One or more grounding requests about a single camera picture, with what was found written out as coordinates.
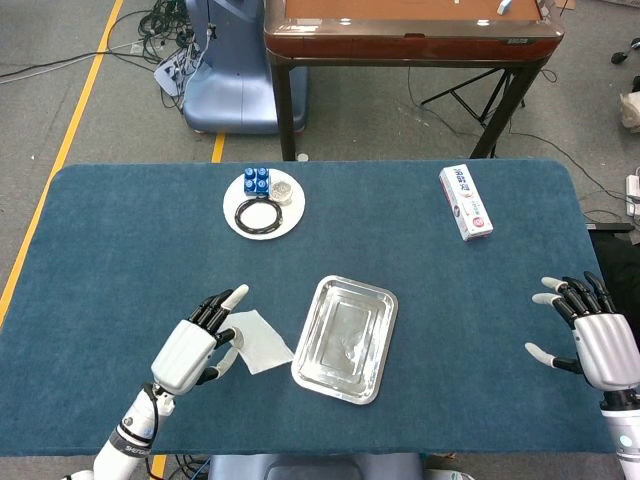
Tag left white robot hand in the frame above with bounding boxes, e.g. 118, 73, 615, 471
151, 283, 250, 396

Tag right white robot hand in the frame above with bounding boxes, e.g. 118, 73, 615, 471
524, 271, 640, 391

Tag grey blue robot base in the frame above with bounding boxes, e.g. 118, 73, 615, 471
207, 452, 426, 480

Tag stainless steel tray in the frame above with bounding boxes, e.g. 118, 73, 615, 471
290, 274, 400, 406

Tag black bag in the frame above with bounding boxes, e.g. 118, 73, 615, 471
587, 222, 640, 321

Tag blue felt table cover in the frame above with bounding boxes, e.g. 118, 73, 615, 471
0, 159, 619, 457

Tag white power strip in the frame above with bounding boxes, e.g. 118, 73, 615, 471
624, 173, 640, 217

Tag white round plate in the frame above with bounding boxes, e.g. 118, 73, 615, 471
222, 168, 307, 242

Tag clear jar of small parts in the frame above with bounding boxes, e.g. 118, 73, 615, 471
268, 180, 296, 206

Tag white pink toothpaste box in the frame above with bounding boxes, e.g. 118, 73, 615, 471
438, 163, 495, 243

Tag beige crumpled bag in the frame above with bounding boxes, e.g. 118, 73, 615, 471
619, 92, 640, 131

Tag black tripod stand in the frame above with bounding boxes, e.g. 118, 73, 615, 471
421, 67, 526, 131

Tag black chair caster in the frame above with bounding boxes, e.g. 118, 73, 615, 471
610, 39, 640, 65

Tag brown mahjong table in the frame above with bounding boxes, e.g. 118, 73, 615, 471
263, 0, 566, 161

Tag black rubber ring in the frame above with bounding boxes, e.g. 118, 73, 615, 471
234, 198, 285, 235

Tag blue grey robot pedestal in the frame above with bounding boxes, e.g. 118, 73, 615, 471
182, 0, 309, 135

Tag tangled floor cables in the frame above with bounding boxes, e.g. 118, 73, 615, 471
134, 0, 211, 109

